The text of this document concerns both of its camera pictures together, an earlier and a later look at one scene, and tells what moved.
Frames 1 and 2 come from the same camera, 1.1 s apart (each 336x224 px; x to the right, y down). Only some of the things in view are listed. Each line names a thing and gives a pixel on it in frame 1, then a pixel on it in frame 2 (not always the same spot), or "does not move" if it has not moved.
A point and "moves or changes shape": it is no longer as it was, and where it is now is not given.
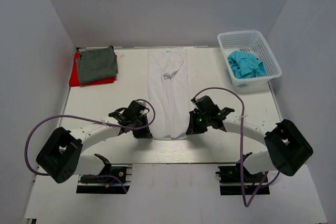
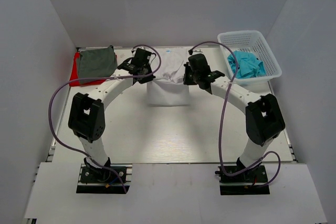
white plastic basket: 250,58 does not move
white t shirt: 168,93 moves or changes shape
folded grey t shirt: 97,64 does not move
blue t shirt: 244,65 does not move
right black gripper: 193,128 to 187,81
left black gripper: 145,133 to 146,80
